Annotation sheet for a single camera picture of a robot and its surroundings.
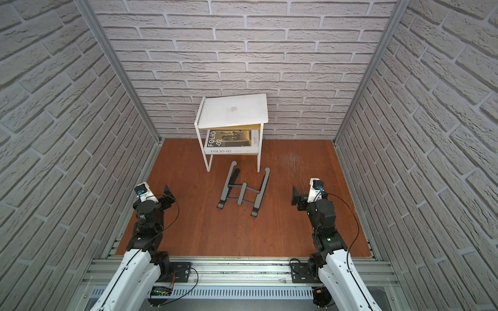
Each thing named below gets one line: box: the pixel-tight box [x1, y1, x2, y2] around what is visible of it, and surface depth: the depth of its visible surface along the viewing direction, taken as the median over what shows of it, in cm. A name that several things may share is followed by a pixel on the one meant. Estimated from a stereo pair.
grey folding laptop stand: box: [216, 160, 271, 218], surface depth 94 cm
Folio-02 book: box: [204, 129, 260, 155], surface depth 94 cm
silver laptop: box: [197, 93, 270, 129], surface depth 84 cm
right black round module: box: [312, 286, 332, 308], surface depth 72 cm
